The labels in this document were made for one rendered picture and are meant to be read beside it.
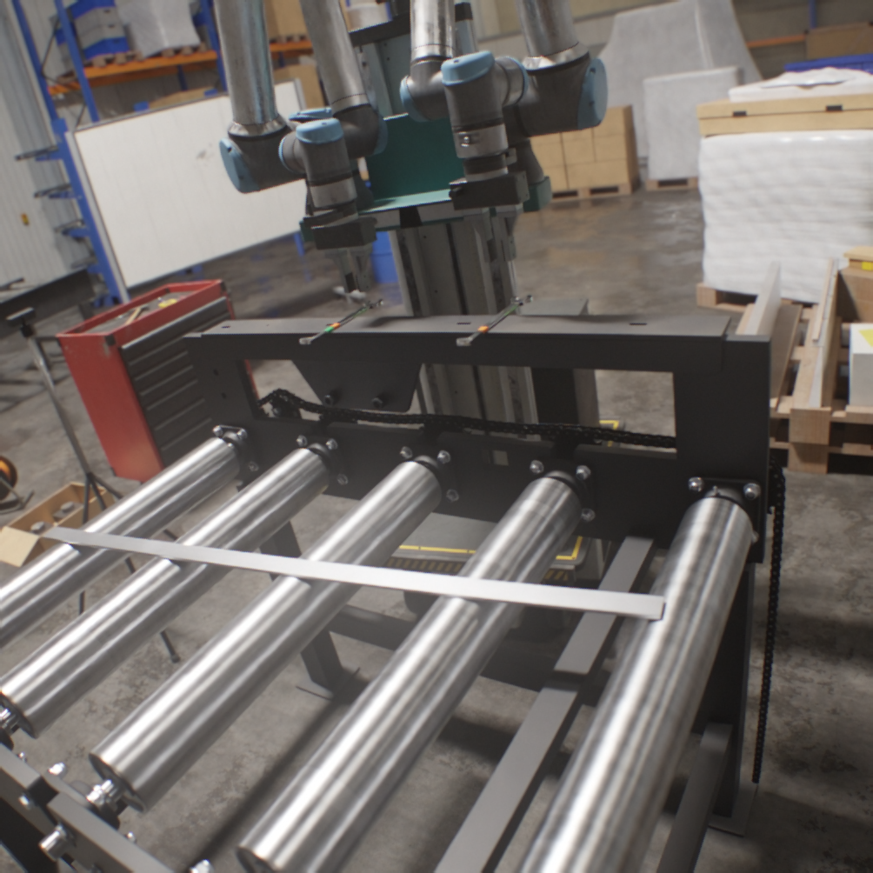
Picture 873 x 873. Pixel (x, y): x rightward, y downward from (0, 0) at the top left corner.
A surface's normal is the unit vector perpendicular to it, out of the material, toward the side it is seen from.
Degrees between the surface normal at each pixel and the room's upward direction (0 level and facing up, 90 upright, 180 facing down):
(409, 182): 90
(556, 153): 90
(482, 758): 0
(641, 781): 42
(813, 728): 0
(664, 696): 31
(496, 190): 90
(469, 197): 90
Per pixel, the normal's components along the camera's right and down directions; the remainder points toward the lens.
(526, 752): -0.20, -0.87
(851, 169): -0.64, 0.43
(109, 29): 0.83, 0.09
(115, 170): 0.55, 0.28
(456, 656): 0.48, -0.52
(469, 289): -0.36, 0.49
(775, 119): -0.77, 0.42
